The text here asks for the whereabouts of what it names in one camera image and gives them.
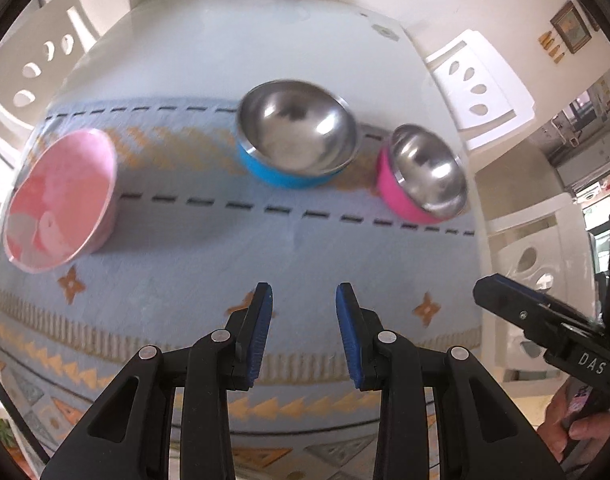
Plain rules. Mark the pink steel bowl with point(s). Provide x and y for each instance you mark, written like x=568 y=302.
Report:
x=425 y=170

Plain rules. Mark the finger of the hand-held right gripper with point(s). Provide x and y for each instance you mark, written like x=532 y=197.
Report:
x=560 y=306
x=515 y=310

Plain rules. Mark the person's right hand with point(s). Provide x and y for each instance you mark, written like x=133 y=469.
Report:
x=550 y=425

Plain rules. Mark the framed wall picture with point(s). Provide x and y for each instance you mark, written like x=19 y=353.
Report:
x=571 y=27

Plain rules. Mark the pink dotted bowl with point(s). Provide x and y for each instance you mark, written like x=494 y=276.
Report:
x=60 y=200

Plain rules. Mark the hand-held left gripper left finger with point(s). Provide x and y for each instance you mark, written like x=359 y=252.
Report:
x=257 y=335

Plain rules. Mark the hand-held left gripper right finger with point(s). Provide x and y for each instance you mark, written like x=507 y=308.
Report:
x=350 y=335

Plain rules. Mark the patterned blue table mat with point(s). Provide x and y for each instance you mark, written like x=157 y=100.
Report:
x=185 y=270

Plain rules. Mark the blue steel bowl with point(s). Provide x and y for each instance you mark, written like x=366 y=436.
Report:
x=295 y=125

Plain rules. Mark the wooden wall ornaments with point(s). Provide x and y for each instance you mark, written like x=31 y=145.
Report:
x=552 y=47

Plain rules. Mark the green potted plant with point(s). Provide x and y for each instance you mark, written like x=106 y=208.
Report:
x=0 y=430

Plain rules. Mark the white chair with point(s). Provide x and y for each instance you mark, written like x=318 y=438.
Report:
x=495 y=70
x=560 y=240
x=60 y=17

